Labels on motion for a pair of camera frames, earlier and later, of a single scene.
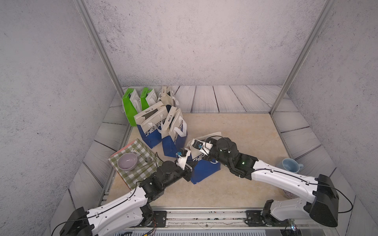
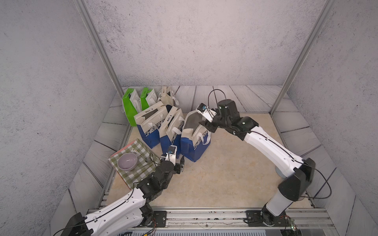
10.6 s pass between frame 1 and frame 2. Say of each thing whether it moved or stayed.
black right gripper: moved
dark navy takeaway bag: stayed
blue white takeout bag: stayed
